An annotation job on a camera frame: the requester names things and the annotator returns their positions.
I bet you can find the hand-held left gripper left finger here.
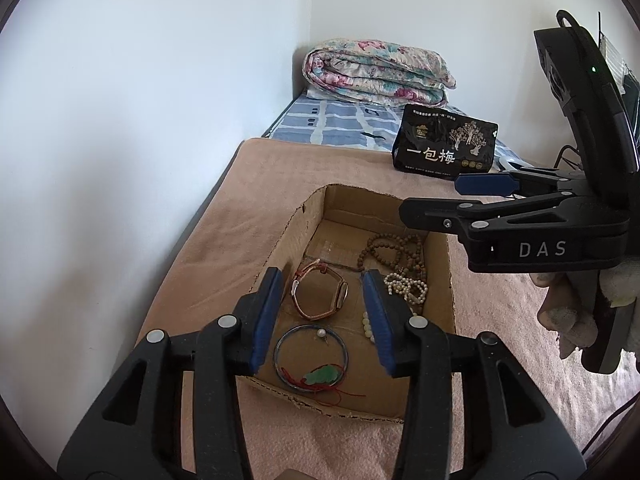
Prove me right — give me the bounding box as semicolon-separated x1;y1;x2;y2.
57;266;284;480

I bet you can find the folded floral quilt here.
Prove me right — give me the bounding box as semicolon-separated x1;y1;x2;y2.
303;38;457;107

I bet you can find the green jade pendant red cord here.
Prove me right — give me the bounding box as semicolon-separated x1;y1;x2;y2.
280;364;366;407

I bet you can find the grey bangle with pearl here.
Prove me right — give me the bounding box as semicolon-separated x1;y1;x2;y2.
274;324;348;392

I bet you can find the brown wooden bead necklace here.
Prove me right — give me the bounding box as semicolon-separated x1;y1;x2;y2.
357;232;428;287

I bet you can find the black printed bag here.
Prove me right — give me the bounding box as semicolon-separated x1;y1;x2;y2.
391;105;498;181

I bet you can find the cardboard box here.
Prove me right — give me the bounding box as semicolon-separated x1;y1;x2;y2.
235;184;457;423

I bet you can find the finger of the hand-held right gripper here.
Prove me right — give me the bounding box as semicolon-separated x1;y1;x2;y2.
399;190;591;241
455;170;586;198

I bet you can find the person's right hand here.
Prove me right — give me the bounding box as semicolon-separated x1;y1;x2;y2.
532;255;640;359

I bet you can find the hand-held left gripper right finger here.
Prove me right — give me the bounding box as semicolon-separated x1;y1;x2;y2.
361;269;586;480

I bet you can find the blue checked bedsheet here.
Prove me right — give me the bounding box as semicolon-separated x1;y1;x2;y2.
261;92;531;171

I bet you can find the brown strap wristwatch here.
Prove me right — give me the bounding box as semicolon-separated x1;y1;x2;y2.
291;258;349;321

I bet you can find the black cable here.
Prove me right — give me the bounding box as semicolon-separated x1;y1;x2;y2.
582;394;640;457
552;145;583;171

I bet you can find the white pearl bracelet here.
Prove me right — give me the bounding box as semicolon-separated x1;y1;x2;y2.
384;271;429;306

